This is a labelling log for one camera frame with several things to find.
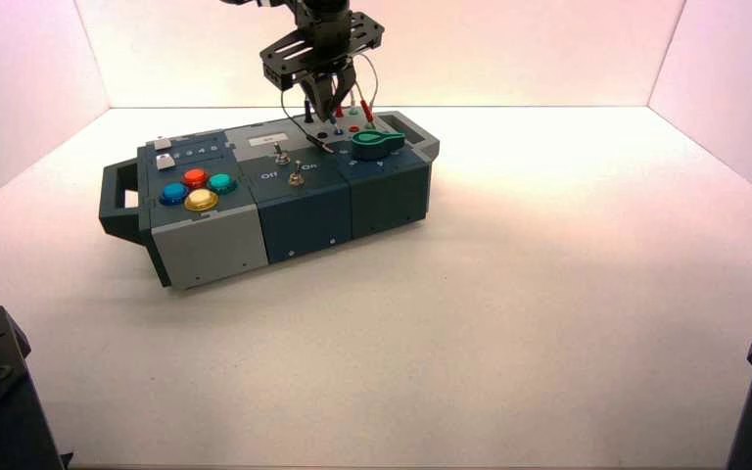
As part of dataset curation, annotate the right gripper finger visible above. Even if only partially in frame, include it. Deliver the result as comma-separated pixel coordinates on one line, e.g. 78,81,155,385
299,72,334,122
331,61,358,122

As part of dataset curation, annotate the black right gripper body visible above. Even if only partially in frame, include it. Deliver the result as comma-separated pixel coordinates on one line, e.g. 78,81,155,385
259,9,385,90

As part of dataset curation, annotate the green rotary knob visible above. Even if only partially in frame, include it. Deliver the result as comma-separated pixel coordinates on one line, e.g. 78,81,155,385
351,129,407,163

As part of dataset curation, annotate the green round push button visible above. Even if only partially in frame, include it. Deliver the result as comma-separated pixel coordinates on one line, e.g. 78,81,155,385
208,172,239,196

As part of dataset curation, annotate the yellow round push button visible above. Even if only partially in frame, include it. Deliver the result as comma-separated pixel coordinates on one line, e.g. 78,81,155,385
183,188,221,213

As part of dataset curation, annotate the blue round push button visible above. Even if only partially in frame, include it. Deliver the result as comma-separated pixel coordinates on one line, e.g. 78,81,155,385
159,182,190,207

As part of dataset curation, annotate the grey and blue control box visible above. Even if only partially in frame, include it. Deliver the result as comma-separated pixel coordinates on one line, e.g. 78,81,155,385
98,110,441,291

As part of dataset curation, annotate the white banana plug wire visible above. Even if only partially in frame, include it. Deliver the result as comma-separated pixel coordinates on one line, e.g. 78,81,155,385
349,53,381,124

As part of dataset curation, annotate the red banana plug wire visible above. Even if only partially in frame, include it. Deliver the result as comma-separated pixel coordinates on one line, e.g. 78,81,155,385
335,87,375,125

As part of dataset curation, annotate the black banana plug wire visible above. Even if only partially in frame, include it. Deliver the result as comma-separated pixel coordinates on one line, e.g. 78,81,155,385
280,90,336,155

